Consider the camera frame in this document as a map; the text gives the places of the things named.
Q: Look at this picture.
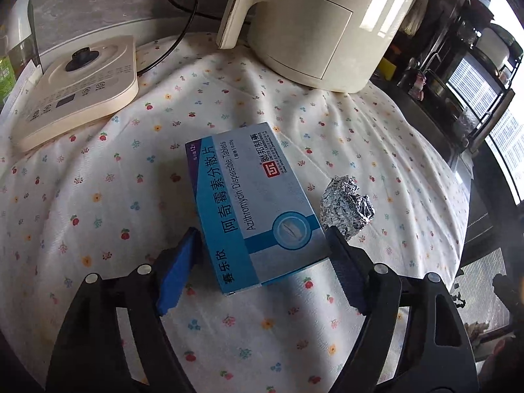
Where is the yellow sponge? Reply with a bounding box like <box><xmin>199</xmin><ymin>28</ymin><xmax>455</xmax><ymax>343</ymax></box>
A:
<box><xmin>377</xmin><ymin>55</ymin><xmax>396</xmax><ymax>79</ymax></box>

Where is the black metal kitchen rack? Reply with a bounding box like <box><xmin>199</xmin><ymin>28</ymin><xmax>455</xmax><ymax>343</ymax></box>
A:
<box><xmin>393</xmin><ymin>0</ymin><xmax>517</xmax><ymax>154</ymax></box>

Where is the black power cable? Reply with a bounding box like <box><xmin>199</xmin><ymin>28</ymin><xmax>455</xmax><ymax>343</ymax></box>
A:
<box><xmin>104</xmin><ymin>0</ymin><xmax>224</xmax><ymax>77</ymax></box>

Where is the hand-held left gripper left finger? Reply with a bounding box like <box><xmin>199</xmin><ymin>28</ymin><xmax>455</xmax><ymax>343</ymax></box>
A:
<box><xmin>45</xmin><ymin>226</ymin><xmax>204</xmax><ymax>393</ymax></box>

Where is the blue and white medicine box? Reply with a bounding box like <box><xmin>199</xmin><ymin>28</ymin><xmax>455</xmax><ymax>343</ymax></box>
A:
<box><xmin>184</xmin><ymin>122</ymin><xmax>335</xmax><ymax>296</ymax></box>

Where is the cream air fryer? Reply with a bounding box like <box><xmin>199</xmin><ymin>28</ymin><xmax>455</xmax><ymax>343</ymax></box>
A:
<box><xmin>215</xmin><ymin>0</ymin><xmax>419</xmax><ymax>93</ymax></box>

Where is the cream kettle heating base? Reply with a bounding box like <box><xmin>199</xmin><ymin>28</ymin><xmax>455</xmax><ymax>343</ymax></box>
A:
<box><xmin>10</xmin><ymin>35</ymin><xmax>140</xmax><ymax>153</ymax></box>

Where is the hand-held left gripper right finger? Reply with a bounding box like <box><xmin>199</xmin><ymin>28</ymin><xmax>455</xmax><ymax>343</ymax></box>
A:
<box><xmin>326</xmin><ymin>224</ymin><xmax>480</xmax><ymax>393</ymax></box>

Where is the small pink bottle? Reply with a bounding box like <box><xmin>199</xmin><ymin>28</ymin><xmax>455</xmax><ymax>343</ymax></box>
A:
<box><xmin>411</xmin><ymin>71</ymin><xmax>429</xmax><ymax>100</ymax></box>

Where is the white pot with lid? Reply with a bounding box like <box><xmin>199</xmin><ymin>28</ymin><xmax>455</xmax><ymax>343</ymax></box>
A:
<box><xmin>475</xmin><ymin>24</ymin><xmax>513</xmax><ymax>72</ymax></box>

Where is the green drink bottle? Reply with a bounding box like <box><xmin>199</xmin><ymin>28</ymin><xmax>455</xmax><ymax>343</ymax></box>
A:
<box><xmin>0</xmin><ymin>25</ymin><xmax>18</xmax><ymax>108</ymax></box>

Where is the aluminium foil ball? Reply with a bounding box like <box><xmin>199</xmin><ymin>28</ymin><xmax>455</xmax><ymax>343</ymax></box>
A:
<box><xmin>319</xmin><ymin>174</ymin><xmax>376</xmax><ymax>241</ymax></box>

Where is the floral white tablecloth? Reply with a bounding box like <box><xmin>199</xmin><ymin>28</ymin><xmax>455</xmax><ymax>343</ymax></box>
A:
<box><xmin>0</xmin><ymin>33</ymin><xmax>472</xmax><ymax>393</ymax></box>

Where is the white paper slip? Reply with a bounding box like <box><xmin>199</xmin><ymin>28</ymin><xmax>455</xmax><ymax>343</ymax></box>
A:
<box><xmin>0</xmin><ymin>61</ymin><xmax>42</xmax><ymax>116</ymax></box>

